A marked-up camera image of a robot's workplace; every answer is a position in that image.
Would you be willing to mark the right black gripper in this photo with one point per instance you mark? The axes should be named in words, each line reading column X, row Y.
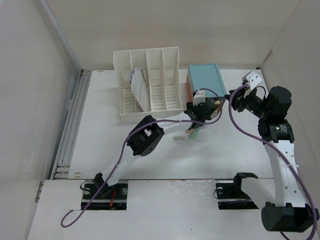
column 238, row 100

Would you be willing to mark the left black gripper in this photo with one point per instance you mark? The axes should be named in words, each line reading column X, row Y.
column 190, row 107

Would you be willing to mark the teal orange drawer box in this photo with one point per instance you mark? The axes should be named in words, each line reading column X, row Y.
column 206, row 76

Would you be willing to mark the white spiral manual booklet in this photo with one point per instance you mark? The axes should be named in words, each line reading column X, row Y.
column 139, row 88

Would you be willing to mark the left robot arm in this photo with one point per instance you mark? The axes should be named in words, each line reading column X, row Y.
column 144, row 138

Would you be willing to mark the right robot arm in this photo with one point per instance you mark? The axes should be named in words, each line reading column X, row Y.
column 290, row 209

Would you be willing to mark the green highlighter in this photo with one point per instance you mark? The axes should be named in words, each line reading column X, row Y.
column 194, row 133

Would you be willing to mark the grey eraser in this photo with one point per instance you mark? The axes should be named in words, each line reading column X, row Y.
column 178, row 138

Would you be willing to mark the white file organizer rack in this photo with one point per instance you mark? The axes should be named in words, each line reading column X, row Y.
column 161, row 71

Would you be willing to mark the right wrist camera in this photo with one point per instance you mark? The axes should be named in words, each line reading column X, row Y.
column 255, row 80

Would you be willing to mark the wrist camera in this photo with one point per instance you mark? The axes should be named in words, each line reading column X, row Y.
column 255, row 80
column 198, row 97

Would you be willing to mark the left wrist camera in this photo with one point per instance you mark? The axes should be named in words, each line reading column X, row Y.
column 198, row 97

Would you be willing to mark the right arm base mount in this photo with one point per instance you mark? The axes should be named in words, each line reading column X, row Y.
column 229, row 195

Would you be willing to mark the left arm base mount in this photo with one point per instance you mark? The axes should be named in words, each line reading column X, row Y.
column 109, row 198

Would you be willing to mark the aluminium frame rail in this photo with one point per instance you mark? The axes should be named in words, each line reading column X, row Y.
column 78, row 89

